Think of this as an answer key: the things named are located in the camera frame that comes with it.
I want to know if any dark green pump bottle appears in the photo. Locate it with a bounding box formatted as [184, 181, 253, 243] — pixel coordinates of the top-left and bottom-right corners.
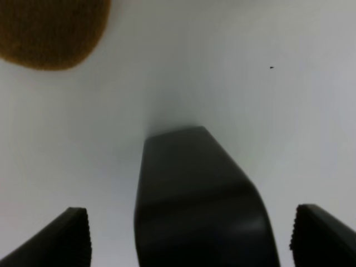
[134, 127, 280, 266]

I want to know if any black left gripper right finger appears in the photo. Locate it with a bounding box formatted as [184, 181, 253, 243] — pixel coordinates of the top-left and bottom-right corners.
[289, 204, 355, 267]

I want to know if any brown kiwi fruit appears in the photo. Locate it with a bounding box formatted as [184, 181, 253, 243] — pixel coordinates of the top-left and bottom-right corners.
[1, 1, 111, 71]

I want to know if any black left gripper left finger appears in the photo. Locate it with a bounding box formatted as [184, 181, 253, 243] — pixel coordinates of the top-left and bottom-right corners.
[1, 207, 92, 266]

